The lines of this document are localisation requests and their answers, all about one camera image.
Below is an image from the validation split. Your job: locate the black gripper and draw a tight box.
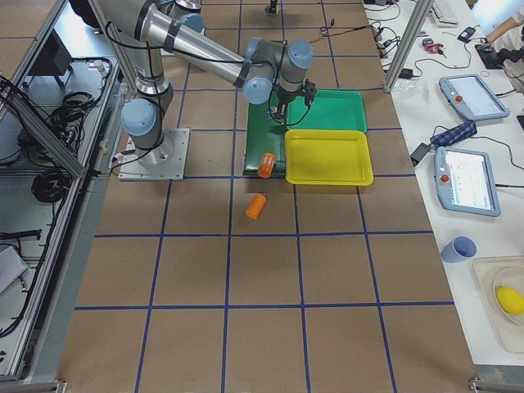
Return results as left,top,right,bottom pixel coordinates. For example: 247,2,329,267
270,0,293,122

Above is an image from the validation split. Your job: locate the orange cylinder with 4680 print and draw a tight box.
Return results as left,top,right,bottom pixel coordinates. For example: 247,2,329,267
257,152,276,178

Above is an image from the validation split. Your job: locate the plain orange cylinder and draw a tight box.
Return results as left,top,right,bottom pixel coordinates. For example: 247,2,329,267
245,193,267,219

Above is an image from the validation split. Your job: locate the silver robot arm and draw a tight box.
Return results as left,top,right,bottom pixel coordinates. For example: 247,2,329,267
70,1,316,154

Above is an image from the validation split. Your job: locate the green conveyor belt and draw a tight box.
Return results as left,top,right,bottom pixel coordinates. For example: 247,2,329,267
242,39,288,178

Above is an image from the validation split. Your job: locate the green plastic tray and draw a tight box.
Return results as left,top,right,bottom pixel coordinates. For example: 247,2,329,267
287,89,367,133

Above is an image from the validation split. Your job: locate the yellow plastic tray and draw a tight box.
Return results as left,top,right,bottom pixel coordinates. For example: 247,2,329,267
285,129,374,186

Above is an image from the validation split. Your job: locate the black power adapter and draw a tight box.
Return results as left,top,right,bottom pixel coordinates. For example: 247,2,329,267
410,142,431,167

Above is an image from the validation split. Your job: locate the teach pendant tablet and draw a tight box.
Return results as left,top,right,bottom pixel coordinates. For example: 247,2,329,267
439,74,510,121
434,147,501,217

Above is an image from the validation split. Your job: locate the blue plastic cup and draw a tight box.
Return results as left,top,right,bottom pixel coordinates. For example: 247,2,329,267
440,236,477,264

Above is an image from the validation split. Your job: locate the beige tray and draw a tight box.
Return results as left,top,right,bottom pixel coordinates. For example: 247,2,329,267
472,256,523,355

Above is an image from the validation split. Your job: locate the yellow lemon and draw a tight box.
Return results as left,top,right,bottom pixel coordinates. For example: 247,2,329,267
495,286,523,316

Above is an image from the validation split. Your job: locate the red black wire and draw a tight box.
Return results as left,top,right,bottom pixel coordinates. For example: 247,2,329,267
309,24,376,44

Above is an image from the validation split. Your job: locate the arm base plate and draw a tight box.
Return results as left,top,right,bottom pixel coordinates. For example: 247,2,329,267
118,128,190,181

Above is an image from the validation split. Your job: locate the aluminium frame post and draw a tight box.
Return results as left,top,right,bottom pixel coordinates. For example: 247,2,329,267
383,0,433,93

